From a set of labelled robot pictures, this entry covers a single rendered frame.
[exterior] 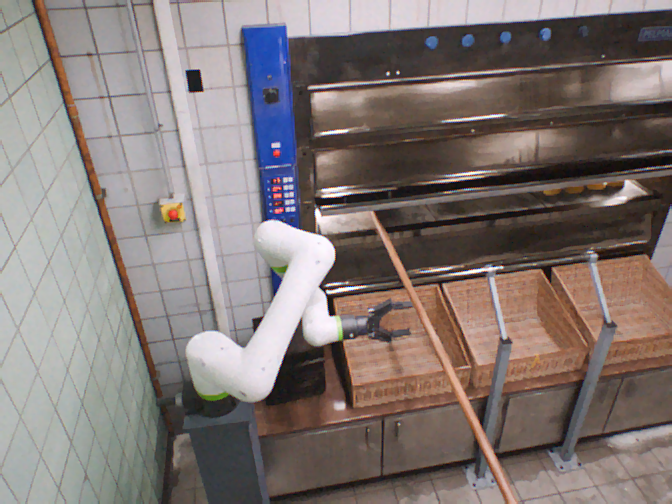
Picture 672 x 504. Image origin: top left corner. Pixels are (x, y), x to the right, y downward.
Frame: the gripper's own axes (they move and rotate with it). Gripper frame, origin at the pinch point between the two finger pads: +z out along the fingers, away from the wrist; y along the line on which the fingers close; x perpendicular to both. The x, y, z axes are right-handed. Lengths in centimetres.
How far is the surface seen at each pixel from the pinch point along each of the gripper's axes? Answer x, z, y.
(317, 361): -22, -33, 38
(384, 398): -12, -5, 58
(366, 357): -41, -6, 60
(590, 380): -3, 91, 57
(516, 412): -8, 61, 78
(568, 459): -3, 93, 117
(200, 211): -59, -75, -23
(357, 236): -62, -6, 1
